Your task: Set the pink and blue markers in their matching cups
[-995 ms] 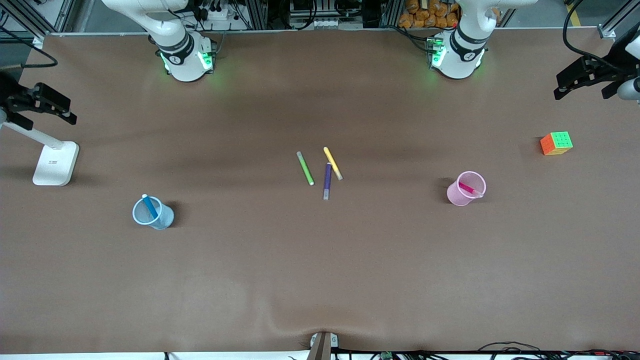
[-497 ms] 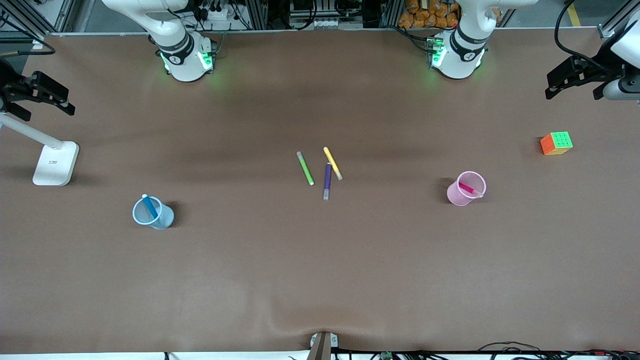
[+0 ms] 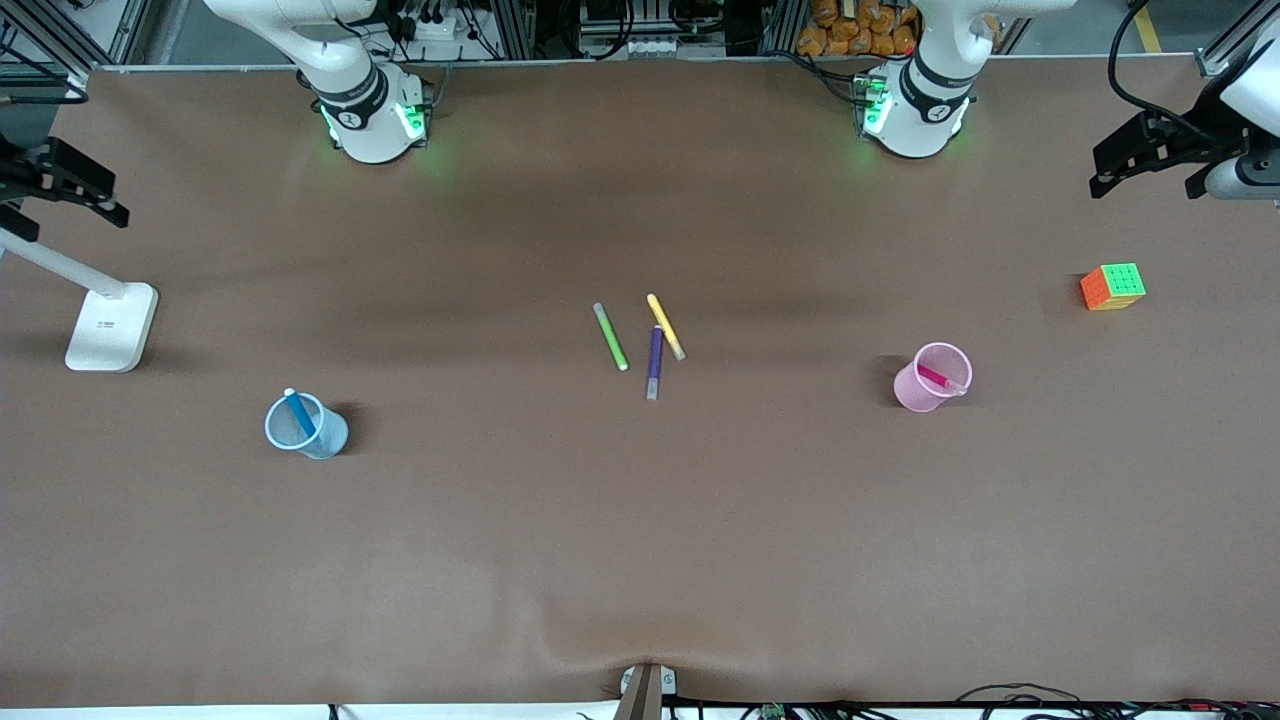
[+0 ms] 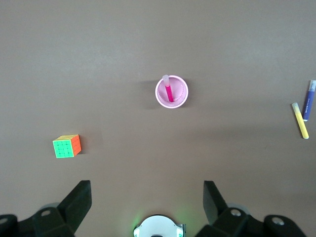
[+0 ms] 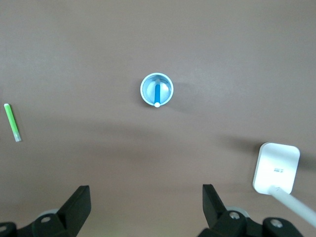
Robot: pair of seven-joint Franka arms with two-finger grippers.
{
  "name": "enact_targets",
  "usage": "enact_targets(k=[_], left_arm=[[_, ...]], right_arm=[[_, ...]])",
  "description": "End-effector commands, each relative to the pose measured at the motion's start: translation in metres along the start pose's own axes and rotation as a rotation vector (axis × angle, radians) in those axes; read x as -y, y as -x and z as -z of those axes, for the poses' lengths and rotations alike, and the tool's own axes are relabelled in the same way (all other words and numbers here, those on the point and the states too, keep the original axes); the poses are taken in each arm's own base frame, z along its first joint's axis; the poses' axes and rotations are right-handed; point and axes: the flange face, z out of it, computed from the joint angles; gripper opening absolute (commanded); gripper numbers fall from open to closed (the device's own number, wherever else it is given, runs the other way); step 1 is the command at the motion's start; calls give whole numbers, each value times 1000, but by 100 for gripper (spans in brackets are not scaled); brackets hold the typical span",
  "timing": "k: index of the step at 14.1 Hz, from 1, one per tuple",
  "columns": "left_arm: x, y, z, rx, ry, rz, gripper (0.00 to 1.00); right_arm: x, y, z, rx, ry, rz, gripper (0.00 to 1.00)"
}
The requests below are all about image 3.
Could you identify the colourful puzzle cube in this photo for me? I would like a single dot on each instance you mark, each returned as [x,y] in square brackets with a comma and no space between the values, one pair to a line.
[1112,288]

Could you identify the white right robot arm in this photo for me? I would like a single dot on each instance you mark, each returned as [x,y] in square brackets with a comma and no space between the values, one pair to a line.
[370,120]

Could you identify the purple marker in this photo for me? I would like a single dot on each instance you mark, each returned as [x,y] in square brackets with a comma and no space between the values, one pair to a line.
[655,360]

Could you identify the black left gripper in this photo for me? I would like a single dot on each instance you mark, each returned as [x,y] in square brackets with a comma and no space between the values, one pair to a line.
[1192,141]

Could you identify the white lamp stand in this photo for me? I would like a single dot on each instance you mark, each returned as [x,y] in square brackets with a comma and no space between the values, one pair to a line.
[110,330]

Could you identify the white slotted strip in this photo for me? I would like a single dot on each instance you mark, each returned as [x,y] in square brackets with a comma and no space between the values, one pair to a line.
[650,46]

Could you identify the blue mesh cup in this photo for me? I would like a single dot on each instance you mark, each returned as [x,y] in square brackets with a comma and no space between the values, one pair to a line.
[332,437]

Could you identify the orange snack bags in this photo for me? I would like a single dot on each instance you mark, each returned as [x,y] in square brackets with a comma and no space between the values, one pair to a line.
[850,30]

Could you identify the pink mesh cup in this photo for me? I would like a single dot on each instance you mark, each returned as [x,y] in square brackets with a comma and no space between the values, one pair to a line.
[912,392]

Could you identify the white power strip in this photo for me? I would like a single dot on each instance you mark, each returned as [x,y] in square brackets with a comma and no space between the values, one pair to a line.
[440,28]

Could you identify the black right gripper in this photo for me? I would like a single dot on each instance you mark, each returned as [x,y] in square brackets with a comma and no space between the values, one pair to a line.
[22,172]

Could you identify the yellow marker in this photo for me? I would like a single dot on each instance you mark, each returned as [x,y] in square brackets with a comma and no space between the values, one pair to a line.
[665,325]

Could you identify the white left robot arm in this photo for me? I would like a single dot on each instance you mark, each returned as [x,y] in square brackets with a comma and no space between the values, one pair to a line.
[920,110]

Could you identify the green marker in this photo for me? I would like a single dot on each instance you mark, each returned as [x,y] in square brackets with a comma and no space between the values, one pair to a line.
[611,337]

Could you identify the blue marker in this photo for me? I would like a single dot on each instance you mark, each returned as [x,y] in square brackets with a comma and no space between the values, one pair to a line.
[300,415]

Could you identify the aluminium frame post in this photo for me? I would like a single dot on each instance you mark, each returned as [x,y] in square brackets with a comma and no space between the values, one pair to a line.
[1215,62]
[120,30]

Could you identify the pink marker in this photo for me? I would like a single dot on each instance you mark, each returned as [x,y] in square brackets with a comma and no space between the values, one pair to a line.
[938,378]

